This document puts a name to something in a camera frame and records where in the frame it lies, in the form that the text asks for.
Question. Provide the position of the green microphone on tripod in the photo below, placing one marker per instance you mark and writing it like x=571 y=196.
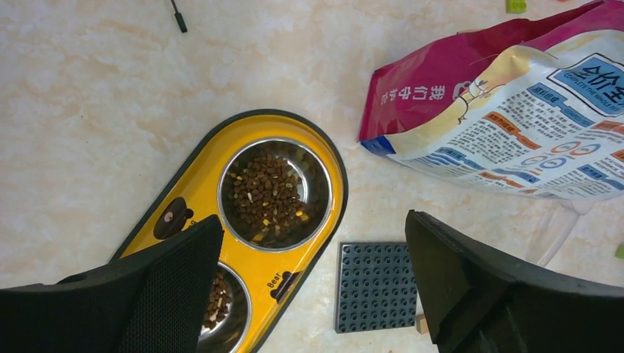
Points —
x=179 y=17

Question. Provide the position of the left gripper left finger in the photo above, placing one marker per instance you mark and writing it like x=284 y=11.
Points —
x=151 y=301

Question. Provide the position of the small wooden block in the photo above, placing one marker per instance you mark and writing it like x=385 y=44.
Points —
x=421 y=324

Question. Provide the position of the yellow double pet bowl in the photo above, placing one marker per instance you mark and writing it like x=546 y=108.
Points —
x=279 y=187

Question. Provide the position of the dark grey square baseplate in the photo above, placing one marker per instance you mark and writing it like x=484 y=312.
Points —
x=376 y=288

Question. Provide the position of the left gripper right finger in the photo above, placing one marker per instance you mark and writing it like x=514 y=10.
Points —
x=477 y=298

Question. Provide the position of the clear plastic scoop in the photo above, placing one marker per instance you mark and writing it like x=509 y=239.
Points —
x=554 y=228

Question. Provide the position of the pink pet food bag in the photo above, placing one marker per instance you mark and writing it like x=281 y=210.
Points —
x=530 y=108

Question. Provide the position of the green lego brick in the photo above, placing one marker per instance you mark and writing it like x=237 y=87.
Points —
x=515 y=6

